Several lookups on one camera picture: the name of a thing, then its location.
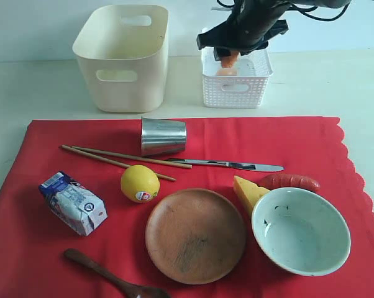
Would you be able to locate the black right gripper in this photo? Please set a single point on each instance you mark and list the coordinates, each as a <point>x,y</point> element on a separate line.
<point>249,27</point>

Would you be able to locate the orange breaded nugget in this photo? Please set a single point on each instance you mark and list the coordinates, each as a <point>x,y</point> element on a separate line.
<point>229,61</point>

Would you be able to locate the red sausage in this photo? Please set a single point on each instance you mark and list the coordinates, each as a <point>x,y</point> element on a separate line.
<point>280,180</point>

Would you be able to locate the yellow cheese wedge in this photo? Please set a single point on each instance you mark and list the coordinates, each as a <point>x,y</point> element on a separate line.
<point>248,193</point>

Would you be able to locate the yellow lemon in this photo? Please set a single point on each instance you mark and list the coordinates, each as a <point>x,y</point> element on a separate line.
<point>139,184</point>

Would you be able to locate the white perforated plastic basket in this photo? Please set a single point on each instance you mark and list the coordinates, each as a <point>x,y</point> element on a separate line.
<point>243,91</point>

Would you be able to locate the cream plastic tub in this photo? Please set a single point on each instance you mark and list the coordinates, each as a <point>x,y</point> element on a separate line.
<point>122,52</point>

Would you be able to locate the steel cup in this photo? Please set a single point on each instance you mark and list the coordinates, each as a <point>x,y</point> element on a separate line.
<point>161,136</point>

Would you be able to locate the steel table knife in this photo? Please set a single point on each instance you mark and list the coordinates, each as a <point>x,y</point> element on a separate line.
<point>230,164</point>

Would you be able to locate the wooden chopstick upper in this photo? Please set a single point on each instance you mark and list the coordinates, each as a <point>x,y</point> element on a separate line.
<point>132,157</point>

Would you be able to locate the wooden chopstick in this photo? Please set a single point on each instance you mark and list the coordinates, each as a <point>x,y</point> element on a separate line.
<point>107,160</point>
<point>132,157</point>

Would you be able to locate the wooden chopstick lower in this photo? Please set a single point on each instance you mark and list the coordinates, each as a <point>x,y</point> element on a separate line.
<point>107,160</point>

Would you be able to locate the red tablecloth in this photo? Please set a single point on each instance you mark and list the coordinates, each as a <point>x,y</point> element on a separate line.
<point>68,230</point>

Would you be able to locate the brown wooden plate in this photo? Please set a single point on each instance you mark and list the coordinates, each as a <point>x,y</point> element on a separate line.
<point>195,236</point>

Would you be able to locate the pale green ceramic bowl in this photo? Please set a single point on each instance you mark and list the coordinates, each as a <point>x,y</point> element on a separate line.
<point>301,232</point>

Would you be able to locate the blue white milk carton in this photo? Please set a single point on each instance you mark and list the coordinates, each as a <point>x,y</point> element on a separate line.
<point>76,206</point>

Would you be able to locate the dark wooden spoon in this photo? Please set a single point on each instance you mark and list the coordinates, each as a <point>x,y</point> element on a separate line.
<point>128,289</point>

